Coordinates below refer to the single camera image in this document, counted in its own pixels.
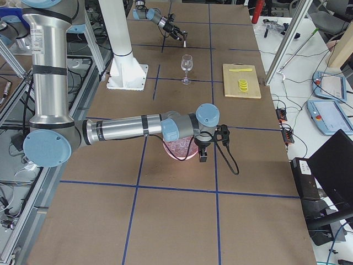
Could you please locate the bamboo cutting board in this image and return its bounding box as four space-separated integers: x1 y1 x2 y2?
223 63 261 99

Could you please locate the clear ice cubes pile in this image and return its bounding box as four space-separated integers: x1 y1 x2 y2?
166 138 197 157

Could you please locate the black box device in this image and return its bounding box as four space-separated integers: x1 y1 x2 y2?
290 157 327 201

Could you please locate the pink plastic bowl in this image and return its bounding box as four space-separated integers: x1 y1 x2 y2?
163 137 199 161

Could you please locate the steel cocktail jigger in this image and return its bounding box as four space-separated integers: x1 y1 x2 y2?
183 35 188 48

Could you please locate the yellow plastic knife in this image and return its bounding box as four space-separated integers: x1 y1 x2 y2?
228 68 253 72

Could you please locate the blue teach pendant upper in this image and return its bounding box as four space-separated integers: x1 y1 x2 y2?
312 71 347 103

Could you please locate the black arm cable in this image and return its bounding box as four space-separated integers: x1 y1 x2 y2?
145 131 239 176

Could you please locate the blue teach pendant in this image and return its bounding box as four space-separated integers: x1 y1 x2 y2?
307 99 352 136
312 71 347 103

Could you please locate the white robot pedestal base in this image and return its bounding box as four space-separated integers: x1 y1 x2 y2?
99 0 148 91

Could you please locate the orange black power strip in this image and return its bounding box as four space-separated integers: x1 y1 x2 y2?
275 108 295 146

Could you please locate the blue teach pendant lower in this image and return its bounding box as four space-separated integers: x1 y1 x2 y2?
307 99 352 136

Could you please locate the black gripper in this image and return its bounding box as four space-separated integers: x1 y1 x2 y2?
163 21 188 41
194 136 212 162

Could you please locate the aluminium frame post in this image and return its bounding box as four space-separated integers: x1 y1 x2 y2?
264 0 313 86

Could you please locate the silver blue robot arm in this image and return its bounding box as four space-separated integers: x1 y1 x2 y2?
22 1 220 167
132 1 188 47

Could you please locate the black laptop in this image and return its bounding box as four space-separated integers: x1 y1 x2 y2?
306 129 353 206

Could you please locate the red fire extinguisher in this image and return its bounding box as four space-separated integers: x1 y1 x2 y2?
252 0 265 24

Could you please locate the clear wine glass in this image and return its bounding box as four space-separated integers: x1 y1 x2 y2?
181 55 193 85

